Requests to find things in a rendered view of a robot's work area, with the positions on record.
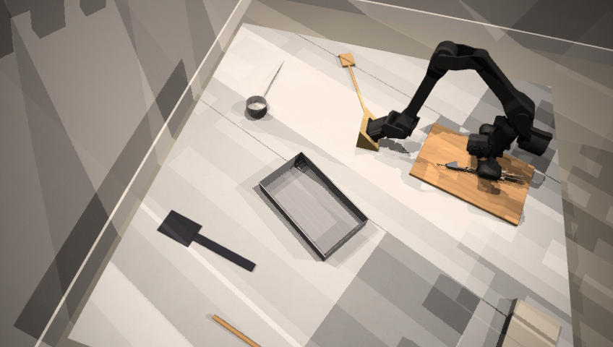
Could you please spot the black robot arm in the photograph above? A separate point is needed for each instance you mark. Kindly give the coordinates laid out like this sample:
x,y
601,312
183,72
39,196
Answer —
x,y
519,108

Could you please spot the grey saucepan with long thin handle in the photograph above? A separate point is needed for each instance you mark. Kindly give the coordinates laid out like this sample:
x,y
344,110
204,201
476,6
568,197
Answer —
x,y
257,105

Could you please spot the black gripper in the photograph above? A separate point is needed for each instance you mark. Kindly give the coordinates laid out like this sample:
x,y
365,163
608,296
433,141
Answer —
x,y
490,169

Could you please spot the grey rectangular roasting tin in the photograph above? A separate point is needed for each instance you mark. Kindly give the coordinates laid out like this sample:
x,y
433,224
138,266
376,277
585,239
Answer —
x,y
316,208

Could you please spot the black spatula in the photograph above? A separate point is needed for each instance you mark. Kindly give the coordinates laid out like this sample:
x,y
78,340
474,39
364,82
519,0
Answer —
x,y
184,231

